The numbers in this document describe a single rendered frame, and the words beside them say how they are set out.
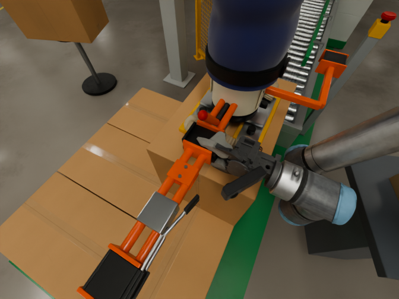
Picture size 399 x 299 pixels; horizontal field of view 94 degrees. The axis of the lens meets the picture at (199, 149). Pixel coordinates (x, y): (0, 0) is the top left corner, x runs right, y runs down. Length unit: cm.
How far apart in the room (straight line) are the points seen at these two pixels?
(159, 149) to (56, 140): 173
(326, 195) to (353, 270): 136
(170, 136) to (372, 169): 90
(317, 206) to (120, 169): 96
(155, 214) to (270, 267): 124
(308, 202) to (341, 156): 15
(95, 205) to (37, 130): 153
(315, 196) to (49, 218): 114
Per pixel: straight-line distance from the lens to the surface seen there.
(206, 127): 52
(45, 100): 280
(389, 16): 158
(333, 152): 57
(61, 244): 115
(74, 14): 201
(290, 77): 177
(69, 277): 110
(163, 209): 43
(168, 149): 66
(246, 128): 70
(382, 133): 53
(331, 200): 49
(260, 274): 155
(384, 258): 99
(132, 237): 44
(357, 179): 106
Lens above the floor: 150
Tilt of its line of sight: 58 degrees down
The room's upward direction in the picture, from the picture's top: straight up
